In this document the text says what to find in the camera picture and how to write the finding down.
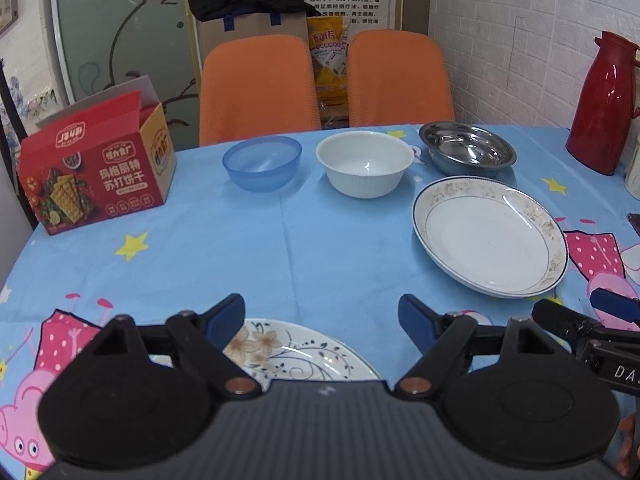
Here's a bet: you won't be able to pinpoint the red cracker cardboard box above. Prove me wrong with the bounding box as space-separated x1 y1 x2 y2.
16 76 178 236

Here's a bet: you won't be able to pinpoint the white ceramic bowl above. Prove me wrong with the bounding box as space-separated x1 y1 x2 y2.
315 130 414 199

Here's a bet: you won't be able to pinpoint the yellow plastic bag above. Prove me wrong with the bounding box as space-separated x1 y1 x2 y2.
306 15 351 128

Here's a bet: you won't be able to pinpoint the stainless steel bowl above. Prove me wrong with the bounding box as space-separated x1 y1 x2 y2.
419 121 516 179

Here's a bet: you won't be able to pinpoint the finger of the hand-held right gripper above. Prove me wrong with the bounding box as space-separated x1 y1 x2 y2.
531 299 603 347
589 287 640 322

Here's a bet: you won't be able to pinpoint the orange chair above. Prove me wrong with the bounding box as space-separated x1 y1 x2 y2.
347 30 456 128
199 36 322 147

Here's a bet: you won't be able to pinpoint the black cloth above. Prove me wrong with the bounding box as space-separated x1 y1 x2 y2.
188 0 322 22

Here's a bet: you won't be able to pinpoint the blue translucent plastic bowl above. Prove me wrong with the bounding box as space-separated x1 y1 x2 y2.
222 135 303 193

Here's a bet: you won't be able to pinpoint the red thermos jug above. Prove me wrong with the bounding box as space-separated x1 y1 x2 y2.
565 30 640 176

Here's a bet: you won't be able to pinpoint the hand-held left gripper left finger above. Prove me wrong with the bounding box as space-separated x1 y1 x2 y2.
97 294 262 396

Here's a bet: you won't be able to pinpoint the floral patterned white plate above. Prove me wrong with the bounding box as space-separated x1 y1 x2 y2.
150 318 386 382

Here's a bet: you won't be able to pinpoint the frosted glass door cat drawing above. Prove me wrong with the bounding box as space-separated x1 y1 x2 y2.
49 0 203 151

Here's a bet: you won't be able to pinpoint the blue cartoon printed tablecloth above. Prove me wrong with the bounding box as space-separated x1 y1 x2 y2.
0 124 640 480

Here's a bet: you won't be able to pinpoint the white plate with gold rim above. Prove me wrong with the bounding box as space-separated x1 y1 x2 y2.
412 176 570 299

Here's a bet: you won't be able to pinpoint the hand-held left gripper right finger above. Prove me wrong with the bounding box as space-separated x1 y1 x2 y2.
394 295 547 396

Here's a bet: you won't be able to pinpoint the brown cardboard box blue handles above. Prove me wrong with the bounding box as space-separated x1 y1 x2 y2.
194 10 308 68

